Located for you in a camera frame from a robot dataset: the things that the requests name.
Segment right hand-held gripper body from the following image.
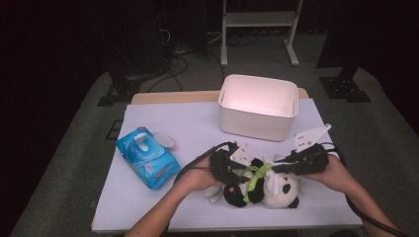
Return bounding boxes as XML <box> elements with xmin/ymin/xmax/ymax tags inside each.
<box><xmin>290</xmin><ymin>123</ymin><xmax>332</xmax><ymax>176</ymax></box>

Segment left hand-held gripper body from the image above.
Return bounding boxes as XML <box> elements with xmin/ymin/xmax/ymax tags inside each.
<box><xmin>209</xmin><ymin>141</ymin><xmax>255</xmax><ymax>186</ymax></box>

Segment white wet wipe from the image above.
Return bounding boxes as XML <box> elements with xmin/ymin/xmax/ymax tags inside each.
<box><xmin>263</xmin><ymin>153</ymin><xmax>291</xmax><ymax>166</ymax></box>

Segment panda plush toy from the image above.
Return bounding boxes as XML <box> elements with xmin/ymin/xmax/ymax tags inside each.
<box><xmin>206</xmin><ymin>157</ymin><xmax>301</xmax><ymax>210</ymax></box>

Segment blue wet wipes pack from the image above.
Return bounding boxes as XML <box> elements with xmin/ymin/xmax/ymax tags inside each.
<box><xmin>116</xmin><ymin>126</ymin><xmax>183</xmax><ymax>191</ymax></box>

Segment person's right hand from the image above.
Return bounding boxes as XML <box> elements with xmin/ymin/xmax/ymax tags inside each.
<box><xmin>300</xmin><ymin>153</ymin><xmax>351</xmax><ymax>193</ymax></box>

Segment person's left hand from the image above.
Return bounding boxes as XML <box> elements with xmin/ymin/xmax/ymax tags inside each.
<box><xmin>178</xmin><ymin>155</ymin><xmax>222</xmax><ymax>195</ymax></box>

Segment white table mat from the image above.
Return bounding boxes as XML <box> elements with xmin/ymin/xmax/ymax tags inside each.
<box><xmin>91</xmin><ymin>98</ymin><xmax>372</xmax><ymax>233</ymax></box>

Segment white plastic storage box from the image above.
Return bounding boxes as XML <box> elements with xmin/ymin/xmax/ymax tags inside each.
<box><xmin>217</xmin><ymin>73</ymin><xmax>300</xmax><ymax>142</ymax></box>

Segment black stand base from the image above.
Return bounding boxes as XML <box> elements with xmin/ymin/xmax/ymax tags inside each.
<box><xmin>97</xmin><ymin>70</ymin><xmax>142</xmax><ymax>107</ymax></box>
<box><xmin>318</xmin><ymin>67</ymin><xmax>373</xmax><ymax>104</ymax></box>

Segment dark floor outlet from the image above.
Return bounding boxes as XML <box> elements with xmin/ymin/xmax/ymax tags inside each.
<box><xmin>106</xmin><ymin>119</ymin><xmax>125</xmax><ymax>141</ymax></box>

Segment white metal stand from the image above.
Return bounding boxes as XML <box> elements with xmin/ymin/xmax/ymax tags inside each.
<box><xmin>219</xmin><ymin>0</ymin><xmax>304</xmax><ymax>68</ymax></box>

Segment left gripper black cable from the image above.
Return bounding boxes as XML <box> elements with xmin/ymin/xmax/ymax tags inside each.
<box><xmin>161</xmin><ymin>141</ymin><xmax>239</xmax><ymax>237</ymax></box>

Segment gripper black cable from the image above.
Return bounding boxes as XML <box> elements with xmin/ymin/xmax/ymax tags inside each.
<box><xmin>320</xmin><ymin>141</ymin><xmax>409</xmax><ymax>237</ymax></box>
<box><xmin>161</xmin><ymin>141</ymin><xmax>239</xmax><ymax>237</ymax></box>

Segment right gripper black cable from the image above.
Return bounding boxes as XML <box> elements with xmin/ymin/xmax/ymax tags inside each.
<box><xmin>320</xmin><ymin>141</ymin><xmax>409</xmax><ymax>237</ymax></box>

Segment black floor cables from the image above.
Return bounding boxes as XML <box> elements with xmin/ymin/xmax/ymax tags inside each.
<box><xmin>146</xmin><ymin>29</ymin><xmax>228</xmax><ymax>93</ymax></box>

